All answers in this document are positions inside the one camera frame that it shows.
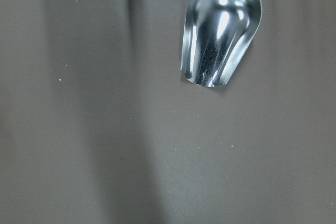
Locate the metal scoop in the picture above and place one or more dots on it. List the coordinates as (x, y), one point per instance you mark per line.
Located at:
(216, 35)

